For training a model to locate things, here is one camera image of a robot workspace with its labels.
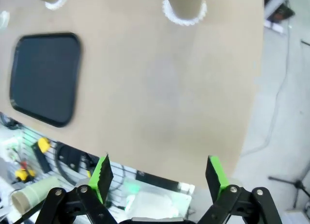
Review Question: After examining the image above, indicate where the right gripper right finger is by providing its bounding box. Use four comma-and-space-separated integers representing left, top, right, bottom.
197, 155, 284, 224

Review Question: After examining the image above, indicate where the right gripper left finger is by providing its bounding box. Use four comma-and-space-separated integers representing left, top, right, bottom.
33, 152, 117, 224

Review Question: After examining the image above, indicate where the stack of green brown cups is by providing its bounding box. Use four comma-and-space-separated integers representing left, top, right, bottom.
11, 176, 61, 214

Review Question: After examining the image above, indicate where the black bar silver end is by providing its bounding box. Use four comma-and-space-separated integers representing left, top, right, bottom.
135, 170, 195, 192

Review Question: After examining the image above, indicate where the clear plastic bag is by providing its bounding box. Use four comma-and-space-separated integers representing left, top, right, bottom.
124, 185, 192, 217

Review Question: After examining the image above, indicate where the yellow emergency stop red button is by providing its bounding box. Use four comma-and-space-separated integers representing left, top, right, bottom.
15, 168, 36, 182

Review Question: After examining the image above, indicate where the black floor tripod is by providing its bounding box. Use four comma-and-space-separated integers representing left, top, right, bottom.
268, 172, 310, 209

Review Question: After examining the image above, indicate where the black plastic serving tray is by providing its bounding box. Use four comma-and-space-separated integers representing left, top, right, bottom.
9, 32, 82, 128

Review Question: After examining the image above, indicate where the box with dark red item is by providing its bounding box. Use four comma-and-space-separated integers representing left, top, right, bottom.
263, 0, 296, 34

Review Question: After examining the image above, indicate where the black flat bracket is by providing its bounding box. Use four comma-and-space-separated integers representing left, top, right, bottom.
58, 144, 84, 173

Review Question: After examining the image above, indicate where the yellow black switch box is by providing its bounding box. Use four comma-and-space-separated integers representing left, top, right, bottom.
37, 137, 51, 153

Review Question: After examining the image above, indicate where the grey floor cable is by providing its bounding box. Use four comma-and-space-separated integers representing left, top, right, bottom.
242, 27, 293, 157

